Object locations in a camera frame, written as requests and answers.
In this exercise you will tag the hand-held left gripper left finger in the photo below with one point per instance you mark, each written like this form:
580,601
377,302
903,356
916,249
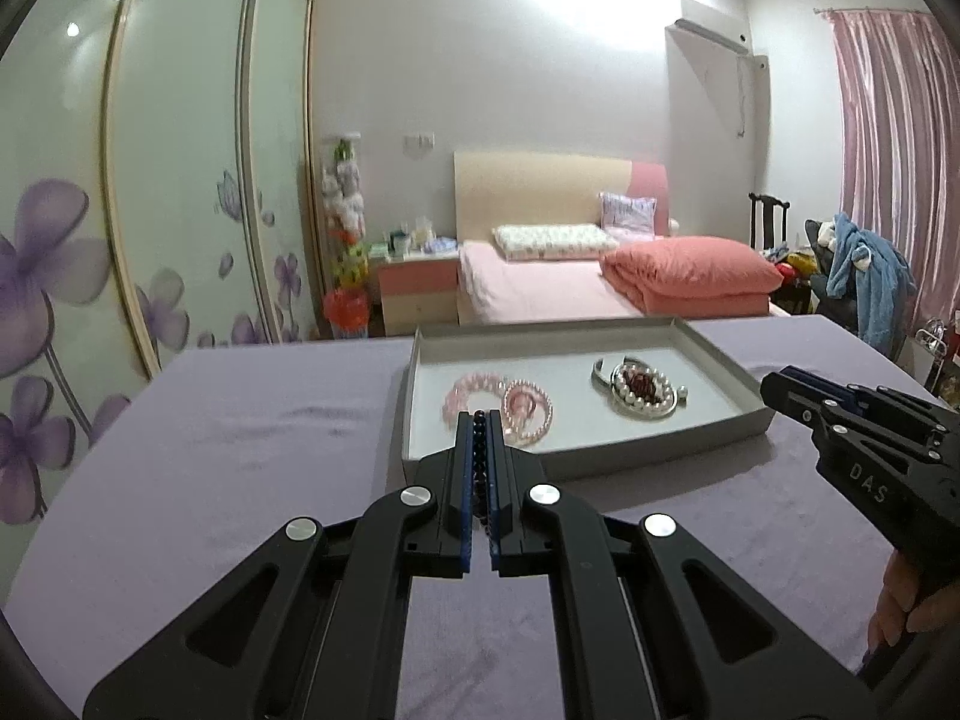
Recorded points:
466,495

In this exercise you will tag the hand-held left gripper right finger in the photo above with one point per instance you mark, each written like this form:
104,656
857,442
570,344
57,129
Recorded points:
495,495

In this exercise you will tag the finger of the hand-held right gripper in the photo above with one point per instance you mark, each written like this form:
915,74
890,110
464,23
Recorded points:
795,401
840,396

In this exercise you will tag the grey shallow cardboard box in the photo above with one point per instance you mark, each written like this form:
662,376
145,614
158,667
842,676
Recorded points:
570,390

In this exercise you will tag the person's right hand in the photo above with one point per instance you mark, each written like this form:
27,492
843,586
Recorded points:
922,607

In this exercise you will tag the metal rack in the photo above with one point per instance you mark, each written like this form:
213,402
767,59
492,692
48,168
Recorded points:
937,352

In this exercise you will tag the blue clothing pile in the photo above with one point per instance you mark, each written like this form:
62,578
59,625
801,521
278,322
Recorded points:
874,277

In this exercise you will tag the silver open cuff bangle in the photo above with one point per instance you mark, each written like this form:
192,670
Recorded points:
600,379

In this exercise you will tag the folded coral pink quilt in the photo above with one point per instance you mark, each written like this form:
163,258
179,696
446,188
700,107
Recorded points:
690,270

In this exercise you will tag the dark wooden chair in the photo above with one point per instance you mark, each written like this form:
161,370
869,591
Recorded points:
769,214

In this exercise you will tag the pink nightstand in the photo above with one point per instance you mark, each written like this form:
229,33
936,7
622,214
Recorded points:
416,292

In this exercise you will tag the purple tablecloth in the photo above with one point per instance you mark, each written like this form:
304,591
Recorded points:
225,427

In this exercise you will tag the purple patterned cushion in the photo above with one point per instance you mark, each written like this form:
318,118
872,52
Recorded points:
630,211

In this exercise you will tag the clutter on nightstand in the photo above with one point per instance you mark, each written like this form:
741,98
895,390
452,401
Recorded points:
420,240

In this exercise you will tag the white floral pillow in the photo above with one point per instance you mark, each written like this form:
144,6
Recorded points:
555,240

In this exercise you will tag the pink curtain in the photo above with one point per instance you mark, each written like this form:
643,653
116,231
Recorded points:
892,127

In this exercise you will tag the tall artificial flower arrangement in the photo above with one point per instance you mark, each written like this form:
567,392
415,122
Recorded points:
345,240

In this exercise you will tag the bed with beige headboard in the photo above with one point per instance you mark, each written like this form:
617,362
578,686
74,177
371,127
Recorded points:
540,187

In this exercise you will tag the sliding wardrobe with purple flowers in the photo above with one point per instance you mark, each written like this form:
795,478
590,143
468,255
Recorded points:
165,165

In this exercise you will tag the white wall air conditioner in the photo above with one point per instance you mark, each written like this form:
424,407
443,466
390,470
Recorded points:
712,22

